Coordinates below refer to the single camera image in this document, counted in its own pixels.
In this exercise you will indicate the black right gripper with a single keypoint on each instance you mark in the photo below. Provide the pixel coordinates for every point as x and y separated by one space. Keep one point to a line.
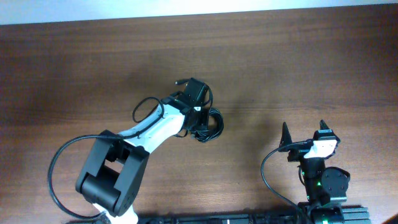
297 150

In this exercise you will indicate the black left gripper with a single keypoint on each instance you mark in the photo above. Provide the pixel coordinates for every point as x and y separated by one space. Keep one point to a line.
202 121

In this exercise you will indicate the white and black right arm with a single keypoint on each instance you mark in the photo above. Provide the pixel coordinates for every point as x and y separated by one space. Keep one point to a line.
325 186

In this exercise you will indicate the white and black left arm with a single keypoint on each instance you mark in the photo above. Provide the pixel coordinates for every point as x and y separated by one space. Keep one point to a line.
112 174

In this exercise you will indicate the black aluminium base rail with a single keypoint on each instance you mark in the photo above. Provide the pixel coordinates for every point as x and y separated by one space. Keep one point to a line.
358 215

